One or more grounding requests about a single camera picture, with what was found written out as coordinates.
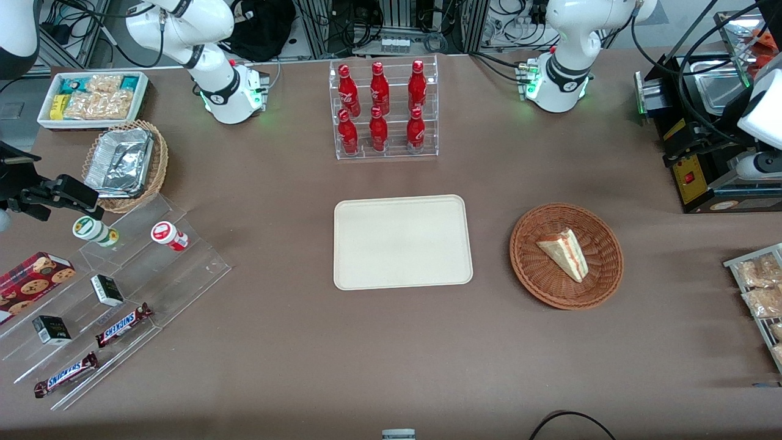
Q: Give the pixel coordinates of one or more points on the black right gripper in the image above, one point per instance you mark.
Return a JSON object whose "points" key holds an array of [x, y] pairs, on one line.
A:
{"points": [[13, 181]]}

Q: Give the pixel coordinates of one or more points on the triangle sandwich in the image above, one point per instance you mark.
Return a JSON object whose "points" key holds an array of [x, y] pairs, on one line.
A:
{"points": [[565, 253]]}

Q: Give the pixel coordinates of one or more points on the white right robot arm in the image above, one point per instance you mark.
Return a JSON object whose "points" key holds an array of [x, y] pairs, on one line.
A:
{"points": [[183, 24]]}

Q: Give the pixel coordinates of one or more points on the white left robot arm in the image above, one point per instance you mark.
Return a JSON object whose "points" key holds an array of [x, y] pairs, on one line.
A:
{"points": [[568, 27]]}

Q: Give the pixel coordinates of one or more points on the oval light wicker basket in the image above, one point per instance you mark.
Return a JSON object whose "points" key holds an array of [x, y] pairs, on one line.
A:
{"points": [[160, 165]]}

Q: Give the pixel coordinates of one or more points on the cream plastic tray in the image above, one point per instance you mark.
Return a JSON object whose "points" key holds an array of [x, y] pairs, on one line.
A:
{"points": [[403, 241]]}

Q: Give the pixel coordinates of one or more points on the round brown wicker basket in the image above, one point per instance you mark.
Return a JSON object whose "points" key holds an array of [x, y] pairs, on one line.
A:
{"points": [[537, 282]]}

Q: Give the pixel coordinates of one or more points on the white tray of snack bags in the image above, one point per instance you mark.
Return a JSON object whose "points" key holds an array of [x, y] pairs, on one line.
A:
{"points": [[733, 264]]}

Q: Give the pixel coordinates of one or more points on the green lid cup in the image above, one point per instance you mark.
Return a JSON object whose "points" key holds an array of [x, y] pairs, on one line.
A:
{"points": [[91, 230]]}

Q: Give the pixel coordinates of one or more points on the stacked aluminium foil trays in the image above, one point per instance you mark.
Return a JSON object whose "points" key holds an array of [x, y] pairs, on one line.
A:
{"points": [[119, 162]]}

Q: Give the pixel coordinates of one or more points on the white rectangular snack bin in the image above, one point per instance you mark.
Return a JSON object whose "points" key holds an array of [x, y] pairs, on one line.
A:
{"points": [[46, 122]]}

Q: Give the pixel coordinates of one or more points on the red cookie box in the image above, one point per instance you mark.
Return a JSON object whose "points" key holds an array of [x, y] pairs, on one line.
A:
{"points": [[30, 284]]}

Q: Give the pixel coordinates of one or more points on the yellow snack pack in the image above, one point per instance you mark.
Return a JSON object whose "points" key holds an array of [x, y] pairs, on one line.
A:
{"points": [[57, 109]]}

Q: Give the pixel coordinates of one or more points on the small black box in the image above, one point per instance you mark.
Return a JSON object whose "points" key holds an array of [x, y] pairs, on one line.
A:
{"points": [[107, 291], [52, 330]]}

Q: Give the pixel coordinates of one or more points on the large clear cracker bag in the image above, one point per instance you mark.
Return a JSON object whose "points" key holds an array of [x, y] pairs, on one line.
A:
{"points": [[101, 105]]}

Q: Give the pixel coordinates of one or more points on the red lid cup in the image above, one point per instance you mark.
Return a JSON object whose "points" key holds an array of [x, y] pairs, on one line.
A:
{"points": [[168, 235]]}

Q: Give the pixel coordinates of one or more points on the teal snack pack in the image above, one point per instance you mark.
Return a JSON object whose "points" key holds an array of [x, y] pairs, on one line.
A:
{"points": [[129, 83], [73, 85]]}

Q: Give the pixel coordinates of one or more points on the small clear cracker bag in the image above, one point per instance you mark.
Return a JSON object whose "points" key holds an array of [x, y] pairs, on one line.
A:
{"points": [[104, 83]]}

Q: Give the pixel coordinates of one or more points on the snickers bar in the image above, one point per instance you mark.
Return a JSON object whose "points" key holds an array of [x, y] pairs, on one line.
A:
{"points": [[66, 374], [122, 325]]}

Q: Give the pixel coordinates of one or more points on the clear acrylic stepped display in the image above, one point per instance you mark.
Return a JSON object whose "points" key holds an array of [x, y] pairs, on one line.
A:
{"points": [[177, 278]]}

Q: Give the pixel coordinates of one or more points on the black bag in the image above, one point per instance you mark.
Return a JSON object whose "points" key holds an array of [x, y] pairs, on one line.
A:
{"points": [[263, 30]]}

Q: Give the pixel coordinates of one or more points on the red cola bottle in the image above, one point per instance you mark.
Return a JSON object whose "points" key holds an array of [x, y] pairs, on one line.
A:
{"points": [[347, 91], [348, 133], [378, 131], [416, 129], [379, 88], [417, 87]]}

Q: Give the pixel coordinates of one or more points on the clear acrylic bottle rack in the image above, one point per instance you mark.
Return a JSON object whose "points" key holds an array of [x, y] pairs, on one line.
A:
{"points": [[397, 153]]}

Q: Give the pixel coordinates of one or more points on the white power strip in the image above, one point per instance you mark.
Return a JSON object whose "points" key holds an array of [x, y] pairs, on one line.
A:
{"points": [[395, 44]]}

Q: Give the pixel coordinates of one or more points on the small grey device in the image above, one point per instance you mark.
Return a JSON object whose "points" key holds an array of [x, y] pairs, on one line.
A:
{"points": [[398, 435]]}

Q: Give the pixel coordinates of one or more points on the black sealing machine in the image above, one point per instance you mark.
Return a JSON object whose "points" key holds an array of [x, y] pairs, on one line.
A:
{"points": [[696, 177]]}

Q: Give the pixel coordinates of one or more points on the clear bagged pastry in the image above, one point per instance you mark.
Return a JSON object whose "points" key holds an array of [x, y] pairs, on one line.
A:
{"points": [[763, 302], [777, 333], [757, 272]]}

